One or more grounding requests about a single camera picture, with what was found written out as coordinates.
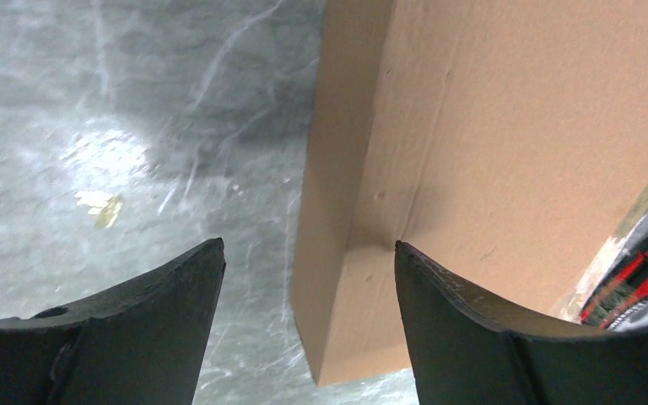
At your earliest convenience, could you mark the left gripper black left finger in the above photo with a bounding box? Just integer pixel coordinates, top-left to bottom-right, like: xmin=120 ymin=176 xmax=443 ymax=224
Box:
xmin=0 ymin=238 xmax=226 ymax=404

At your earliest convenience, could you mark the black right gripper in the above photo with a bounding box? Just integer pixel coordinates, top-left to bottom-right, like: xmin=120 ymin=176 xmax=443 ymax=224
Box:
xmin=580 ymin=236 xmax=648 ymax=330

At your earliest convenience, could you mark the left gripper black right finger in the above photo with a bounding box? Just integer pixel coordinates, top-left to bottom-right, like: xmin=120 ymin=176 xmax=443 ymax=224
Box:
xmin=395 ymin=241 xmax=648 ymax=404

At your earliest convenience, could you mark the brown cardboard express box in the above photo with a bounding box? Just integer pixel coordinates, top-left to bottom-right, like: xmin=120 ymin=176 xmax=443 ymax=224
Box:
xmin=290 ymin=1 xmax=648 ymax=386

